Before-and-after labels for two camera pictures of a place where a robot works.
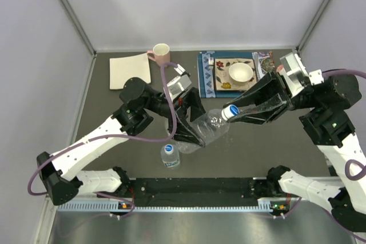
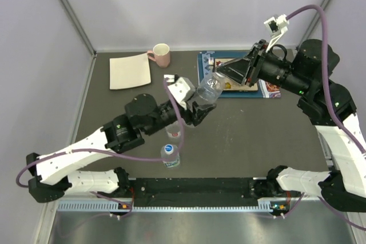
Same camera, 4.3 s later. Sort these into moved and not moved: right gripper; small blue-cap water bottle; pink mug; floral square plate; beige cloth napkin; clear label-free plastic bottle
Moved: right gripper; clear label-free plastic bottle
Not moved: floral square plate; pink mug; small blue-cap water bottle; beige cloth napkin
